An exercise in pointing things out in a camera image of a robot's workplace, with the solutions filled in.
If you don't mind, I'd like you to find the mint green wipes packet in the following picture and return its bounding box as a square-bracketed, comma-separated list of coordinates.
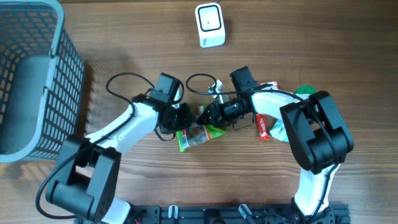
[269, 119, 289, 142]

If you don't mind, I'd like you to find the green gummy candy bag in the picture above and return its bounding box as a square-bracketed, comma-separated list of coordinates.
[176, 106, 226, 152]

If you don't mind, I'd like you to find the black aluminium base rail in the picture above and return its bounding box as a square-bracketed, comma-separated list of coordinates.
[73, 203, 351, 224]

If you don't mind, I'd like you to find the red Nescafe stick sachet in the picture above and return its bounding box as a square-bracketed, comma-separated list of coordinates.
[256, 113, 271, 141]

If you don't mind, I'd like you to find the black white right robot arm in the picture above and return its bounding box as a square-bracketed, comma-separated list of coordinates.
[197, 67, 354, 223]

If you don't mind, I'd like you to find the red small juice carton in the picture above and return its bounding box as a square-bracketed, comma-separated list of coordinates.
[259, 82, 279, 89]

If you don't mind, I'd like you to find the grey plastic mesh basket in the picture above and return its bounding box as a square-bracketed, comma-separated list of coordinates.
[1, 0, 85, 163]

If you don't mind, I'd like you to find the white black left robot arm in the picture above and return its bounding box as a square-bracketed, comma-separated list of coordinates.
[35, 73, 192, 223]

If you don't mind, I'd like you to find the white barcode scanner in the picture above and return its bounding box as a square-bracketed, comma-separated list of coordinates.
[195, 2, 226, 49]

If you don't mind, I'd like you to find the jar with green lid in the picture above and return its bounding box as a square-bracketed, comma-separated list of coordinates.
[295, 85, 317, 95]

